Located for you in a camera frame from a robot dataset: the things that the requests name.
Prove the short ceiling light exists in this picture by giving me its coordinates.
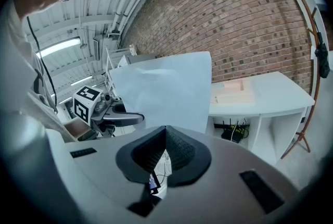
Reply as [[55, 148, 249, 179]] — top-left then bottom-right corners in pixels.
[[70, 76, 93, 87]]

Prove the person's left forearm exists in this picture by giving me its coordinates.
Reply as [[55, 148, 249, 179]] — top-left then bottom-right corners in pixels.
[[63, 116, 92, 141]]

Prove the beige shallow tray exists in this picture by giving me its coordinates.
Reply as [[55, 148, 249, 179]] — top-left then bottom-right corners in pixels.
[[210, 79, 257, 107]]

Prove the person's beige shirt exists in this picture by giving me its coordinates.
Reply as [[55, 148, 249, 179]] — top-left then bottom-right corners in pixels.
[[0, 0, 79, 144]]

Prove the black router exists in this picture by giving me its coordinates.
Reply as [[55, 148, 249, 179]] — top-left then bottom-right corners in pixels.
[[220, 118, 250, 144]]

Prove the white A4 paper sheet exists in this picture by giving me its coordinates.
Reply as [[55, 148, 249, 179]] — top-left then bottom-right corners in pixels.
[[108, 51, 213, 134]]

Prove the white metal rack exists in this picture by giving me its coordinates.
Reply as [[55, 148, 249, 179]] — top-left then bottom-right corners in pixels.
[[105, 47, 122, 100]]

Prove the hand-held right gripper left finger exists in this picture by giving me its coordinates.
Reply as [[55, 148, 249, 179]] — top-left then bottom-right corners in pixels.
[[116, 126, 167, 184]]

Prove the long ceiling light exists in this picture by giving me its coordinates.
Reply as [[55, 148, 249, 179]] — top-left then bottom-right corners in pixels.
[[35, 36, 81, 59]]

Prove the small blue screen device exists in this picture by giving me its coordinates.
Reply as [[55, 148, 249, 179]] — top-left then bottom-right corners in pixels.
[[147, 169, 161, 195]]

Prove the grey ceiling unit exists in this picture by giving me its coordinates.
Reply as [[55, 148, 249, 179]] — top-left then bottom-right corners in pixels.
[[93, 35, 107, 61]]

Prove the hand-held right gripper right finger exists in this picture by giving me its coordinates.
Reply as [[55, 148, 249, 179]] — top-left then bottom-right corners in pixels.
[[166, 126, 212, 188]]

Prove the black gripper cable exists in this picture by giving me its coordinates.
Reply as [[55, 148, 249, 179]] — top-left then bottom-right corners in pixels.
[[27, 16, 58, 114]]

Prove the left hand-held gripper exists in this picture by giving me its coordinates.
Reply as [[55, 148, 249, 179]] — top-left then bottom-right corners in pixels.
[[72, 85, 145, 138]]

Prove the black umbrella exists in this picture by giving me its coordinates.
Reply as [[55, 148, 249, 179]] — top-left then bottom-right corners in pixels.
[[314, 32, 331, 79]]

